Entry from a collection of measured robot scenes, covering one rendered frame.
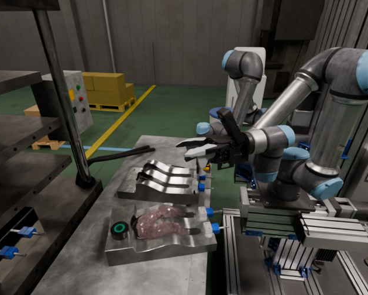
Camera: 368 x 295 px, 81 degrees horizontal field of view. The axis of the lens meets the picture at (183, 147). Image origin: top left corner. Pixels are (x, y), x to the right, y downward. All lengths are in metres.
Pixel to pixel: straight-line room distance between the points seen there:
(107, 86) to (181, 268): 4.53
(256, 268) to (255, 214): 0.76
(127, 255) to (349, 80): 1.05
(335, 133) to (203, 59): 6.41
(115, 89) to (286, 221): 4.50
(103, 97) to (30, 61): 4.43
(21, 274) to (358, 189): 1.65
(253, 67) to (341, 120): 0.52
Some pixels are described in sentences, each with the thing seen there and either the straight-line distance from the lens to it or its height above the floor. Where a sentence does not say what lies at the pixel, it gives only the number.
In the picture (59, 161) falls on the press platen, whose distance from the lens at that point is 1.48.
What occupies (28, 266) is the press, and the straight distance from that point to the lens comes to 1.33.
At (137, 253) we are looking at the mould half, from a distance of 1.08.
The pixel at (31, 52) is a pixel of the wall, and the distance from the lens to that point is 9.20.
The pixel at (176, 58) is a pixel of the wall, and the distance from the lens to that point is 7.19.
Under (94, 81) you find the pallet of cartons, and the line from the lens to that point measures 5.33.
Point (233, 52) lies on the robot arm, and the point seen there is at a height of 1.62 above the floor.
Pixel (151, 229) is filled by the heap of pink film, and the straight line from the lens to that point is 1.12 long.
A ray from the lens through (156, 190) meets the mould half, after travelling 1.31.
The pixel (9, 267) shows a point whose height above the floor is 0.81.
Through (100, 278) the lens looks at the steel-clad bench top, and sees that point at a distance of 1.14.
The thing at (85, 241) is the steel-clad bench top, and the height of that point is 0.80.
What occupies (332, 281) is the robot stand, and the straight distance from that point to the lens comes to 2.03.
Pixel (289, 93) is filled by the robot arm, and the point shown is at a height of 1.54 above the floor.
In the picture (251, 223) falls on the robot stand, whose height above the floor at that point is 0.86.
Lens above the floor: 1.75
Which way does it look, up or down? 30 degrees down
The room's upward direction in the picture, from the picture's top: straight up
